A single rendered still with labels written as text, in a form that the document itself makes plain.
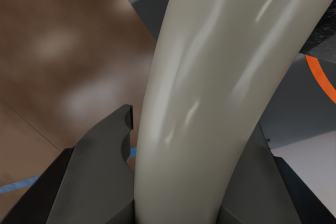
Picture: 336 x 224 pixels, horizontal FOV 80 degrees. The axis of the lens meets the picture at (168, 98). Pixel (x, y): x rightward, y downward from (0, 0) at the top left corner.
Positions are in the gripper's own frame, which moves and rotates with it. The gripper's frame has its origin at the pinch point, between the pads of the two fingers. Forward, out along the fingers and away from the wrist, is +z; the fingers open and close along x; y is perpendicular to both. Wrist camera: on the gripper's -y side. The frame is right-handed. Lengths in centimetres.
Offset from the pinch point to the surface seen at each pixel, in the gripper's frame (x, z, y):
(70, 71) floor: -58, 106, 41
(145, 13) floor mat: -12, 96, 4
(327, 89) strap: 91, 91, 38
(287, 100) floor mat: 73, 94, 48
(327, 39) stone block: 30.0, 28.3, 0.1
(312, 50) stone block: 32.6, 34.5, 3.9
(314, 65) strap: 78, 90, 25
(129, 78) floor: -22, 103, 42
